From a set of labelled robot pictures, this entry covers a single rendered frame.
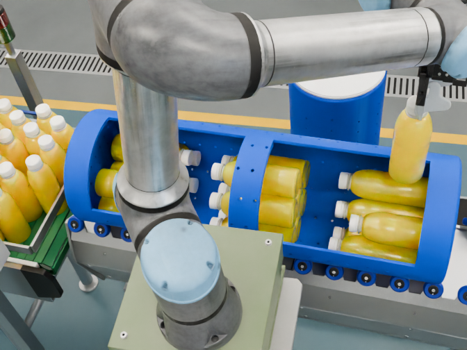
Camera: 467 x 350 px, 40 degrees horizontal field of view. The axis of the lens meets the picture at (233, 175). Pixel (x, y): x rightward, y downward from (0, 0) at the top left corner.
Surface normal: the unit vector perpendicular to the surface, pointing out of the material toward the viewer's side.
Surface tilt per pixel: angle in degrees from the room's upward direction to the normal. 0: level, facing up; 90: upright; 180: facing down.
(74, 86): 0
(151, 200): 46
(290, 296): 0
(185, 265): 11
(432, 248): 64
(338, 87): 0
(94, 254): 70
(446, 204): 24
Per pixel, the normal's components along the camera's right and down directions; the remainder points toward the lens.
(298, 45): 0.43, 0.00
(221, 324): 0.65, 0.32
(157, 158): 0.29, 0.75
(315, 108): -0.52, 0.69
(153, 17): -0.11, -0.18
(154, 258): -0.05, -0.48
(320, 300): -0.29, 0.50
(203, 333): 0.18, 0.57
